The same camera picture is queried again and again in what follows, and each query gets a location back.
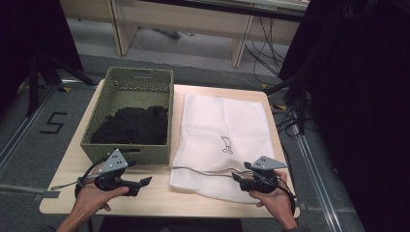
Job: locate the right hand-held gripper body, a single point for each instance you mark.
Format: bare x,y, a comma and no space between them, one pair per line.
262,180

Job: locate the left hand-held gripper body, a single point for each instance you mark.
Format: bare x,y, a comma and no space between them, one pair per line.
112,162

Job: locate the black clothes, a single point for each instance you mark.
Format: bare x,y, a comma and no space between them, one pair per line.
135,125

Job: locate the white mesh laundry bag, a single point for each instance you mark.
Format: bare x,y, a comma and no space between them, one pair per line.
212,122

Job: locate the green woven basket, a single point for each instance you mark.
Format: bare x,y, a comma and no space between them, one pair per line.
141,92

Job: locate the person's right hand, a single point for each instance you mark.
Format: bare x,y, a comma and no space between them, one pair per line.
277,199

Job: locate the person's left hand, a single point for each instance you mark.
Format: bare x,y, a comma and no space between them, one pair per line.
93,196

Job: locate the black light stand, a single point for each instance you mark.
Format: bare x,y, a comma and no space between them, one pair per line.
299,87

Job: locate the black tripod stand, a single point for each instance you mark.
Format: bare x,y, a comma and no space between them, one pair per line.
38,74

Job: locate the black curtain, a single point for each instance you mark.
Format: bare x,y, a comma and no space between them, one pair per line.
29,29
361,96

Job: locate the beige wooden desk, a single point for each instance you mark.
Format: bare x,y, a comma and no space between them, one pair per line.
180,19

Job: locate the metal floor rail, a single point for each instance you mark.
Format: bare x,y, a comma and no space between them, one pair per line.
19,135
317,183

